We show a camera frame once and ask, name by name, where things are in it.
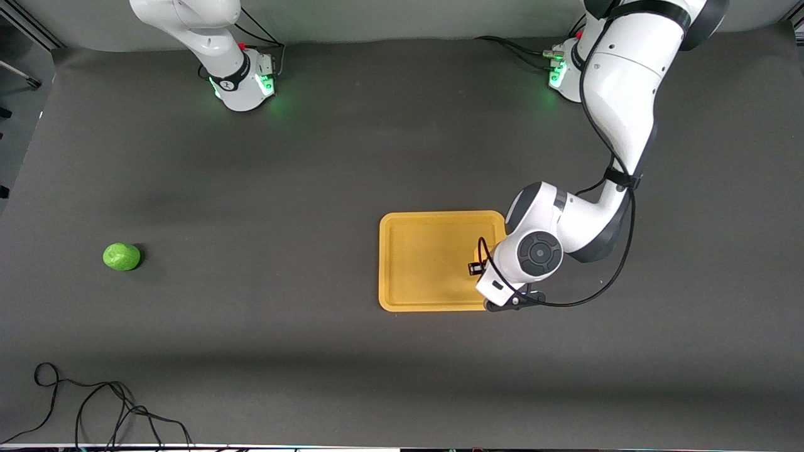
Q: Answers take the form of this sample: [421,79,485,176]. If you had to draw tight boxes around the green apple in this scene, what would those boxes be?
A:
[102,243,143,272]

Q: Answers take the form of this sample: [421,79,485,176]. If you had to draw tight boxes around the yellow plastic tray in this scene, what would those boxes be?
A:
[379,210,508,313]

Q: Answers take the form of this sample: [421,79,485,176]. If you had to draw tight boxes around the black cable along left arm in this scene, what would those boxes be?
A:
[477,0,637,309]

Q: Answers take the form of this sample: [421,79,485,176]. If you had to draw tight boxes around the black cables at left arm base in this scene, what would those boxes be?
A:
[474,13,588,71]

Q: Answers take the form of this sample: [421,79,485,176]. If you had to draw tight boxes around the black cables at arm base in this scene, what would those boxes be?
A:
[474,13,588,71]
[234,6,287,79]

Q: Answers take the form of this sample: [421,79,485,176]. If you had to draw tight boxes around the black cables at right arm base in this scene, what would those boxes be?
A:
[234,6,287,79]

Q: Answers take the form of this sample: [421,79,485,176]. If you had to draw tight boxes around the loose black cable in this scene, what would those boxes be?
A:
[0,362,193,452]

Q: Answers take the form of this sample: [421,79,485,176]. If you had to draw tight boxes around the aluminium frame profile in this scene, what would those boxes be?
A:
[0,0,65,52]

